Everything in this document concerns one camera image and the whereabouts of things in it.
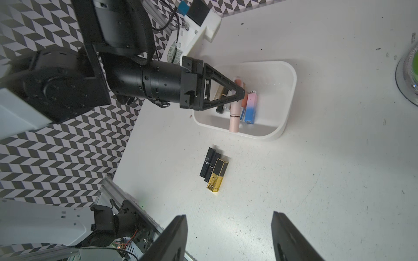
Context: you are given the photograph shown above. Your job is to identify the black and gold square lipstick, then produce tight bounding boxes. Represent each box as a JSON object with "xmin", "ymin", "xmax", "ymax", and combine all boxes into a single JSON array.
[{"xmin": 207, "ymin": 158, "xmax": 229, "ymax": 192}]

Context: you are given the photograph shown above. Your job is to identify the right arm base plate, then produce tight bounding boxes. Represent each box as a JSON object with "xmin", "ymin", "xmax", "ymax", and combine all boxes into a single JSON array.
[{"xmin": 77, "ymin": 200, "xmax": 157, "ymax": 261}]

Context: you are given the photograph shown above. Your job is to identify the clear coral lipstick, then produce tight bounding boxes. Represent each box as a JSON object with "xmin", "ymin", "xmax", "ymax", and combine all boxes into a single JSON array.
[{"xmin": 240, "ymin": 91, "xmax": 249, "ymax": 121}]

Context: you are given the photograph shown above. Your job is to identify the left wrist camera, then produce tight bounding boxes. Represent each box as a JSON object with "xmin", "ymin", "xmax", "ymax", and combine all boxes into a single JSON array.
[{"xmin": 161, "ymin": 1, "xmax": 222, "ymax": 64}]

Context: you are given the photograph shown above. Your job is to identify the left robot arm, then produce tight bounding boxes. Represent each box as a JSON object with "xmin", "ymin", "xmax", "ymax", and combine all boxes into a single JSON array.
[{"xmin": 1, "ymin": 1, "xmax": 245, "ymax": 139}]

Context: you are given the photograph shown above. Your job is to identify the black lipstick gold band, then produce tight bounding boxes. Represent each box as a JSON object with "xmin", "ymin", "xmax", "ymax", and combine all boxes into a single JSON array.
[{"xmin": 216, "ymin": 105, "xmax": 228, "ymax": 114}]

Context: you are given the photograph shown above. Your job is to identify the aluminium front rail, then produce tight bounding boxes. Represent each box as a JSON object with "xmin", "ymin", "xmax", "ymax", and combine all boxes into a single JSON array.
[{"xmin": 1, "ymin": 179, "xmax": 192, "ymax": 261}]

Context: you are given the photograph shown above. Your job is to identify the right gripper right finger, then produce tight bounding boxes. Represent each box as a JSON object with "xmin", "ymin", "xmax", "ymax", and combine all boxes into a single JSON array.
[{"xmin": 271, "ymin": 212, "xmax": 324, "ymax": 261}]

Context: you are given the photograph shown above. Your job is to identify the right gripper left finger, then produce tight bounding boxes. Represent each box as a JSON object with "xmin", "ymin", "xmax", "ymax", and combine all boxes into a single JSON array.
[{"xmin": 139, "ymin": 215, "xmax": 188, "ymax": 261}]

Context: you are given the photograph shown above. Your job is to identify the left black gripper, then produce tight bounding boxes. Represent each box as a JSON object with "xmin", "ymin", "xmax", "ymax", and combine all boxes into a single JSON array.
[{"xmin": 101, "ymin": 53, "xmax": 246, "ymax": 110}]

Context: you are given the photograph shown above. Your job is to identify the plain black lipstick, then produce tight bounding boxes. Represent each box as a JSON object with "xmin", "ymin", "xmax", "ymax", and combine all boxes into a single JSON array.
[{"xmin": 204, "ymin": 152, "xmax": 222, "ymax": 183}]

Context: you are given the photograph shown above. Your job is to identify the gold lipstick tube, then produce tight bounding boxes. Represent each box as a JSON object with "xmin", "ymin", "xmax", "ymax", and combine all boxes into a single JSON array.
[{"xmin": 214, "ymin": 85, "xmax": 228, "ymax": 100}]

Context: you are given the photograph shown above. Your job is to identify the white plastic storage box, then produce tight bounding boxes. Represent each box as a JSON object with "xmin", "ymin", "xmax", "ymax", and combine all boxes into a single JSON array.
[{"xmin": 193, "ymin": 61, "xmax": 297, "ymax": 141}]

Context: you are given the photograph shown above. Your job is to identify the pink lip gloss tube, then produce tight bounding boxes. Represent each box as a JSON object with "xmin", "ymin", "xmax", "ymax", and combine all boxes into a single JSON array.
[{"xmin": 229, "ymin": 77, "xmax": 245, "ymax": 133}]

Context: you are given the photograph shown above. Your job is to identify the pink blue gradient lipstick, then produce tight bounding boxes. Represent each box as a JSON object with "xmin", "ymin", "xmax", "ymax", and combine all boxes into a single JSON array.
[{"xmin": 244, "ymin": 91, "xmax": 258, "ymax": 124}]

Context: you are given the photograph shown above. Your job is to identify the black lipstick with text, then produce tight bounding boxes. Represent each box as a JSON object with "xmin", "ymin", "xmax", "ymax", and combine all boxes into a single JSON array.
[{"xmin": 200, "ymin": 147, "xmax": 216, "ymax": 178}]

